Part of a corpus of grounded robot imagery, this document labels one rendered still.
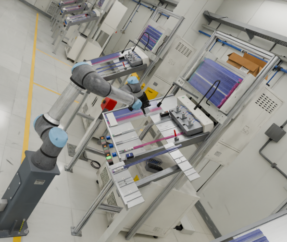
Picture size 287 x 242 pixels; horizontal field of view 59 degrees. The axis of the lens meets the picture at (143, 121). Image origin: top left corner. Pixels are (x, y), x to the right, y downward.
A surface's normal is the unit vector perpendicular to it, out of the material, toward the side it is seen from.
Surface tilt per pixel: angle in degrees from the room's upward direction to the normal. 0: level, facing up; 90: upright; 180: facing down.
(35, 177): 90
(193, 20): 90
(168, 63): 90
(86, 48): 90
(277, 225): 44
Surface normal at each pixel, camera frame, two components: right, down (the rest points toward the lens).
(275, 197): -0.77, -0.36
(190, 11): 0.32, 0.51
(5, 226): 0.49, 0.58
